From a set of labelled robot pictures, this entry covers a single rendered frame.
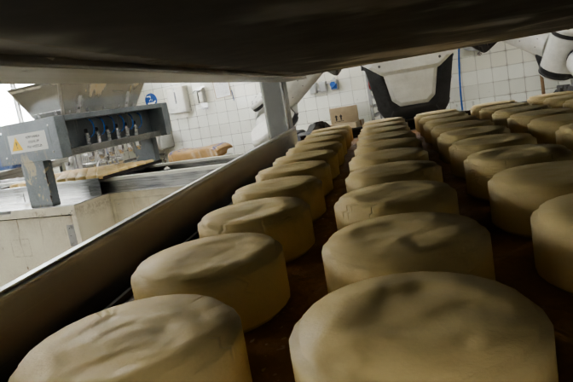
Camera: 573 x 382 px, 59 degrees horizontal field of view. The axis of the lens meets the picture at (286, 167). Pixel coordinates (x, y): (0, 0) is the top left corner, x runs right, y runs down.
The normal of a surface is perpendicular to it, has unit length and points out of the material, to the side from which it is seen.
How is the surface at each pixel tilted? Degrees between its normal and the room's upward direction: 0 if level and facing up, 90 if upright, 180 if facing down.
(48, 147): 90
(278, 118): 90
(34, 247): 90
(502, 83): 90
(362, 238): 0
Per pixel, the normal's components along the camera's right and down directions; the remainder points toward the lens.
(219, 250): -0.17, -0.98
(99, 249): 0.97, -0.14
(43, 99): -0.29, 0.51
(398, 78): -0.18, 0.17
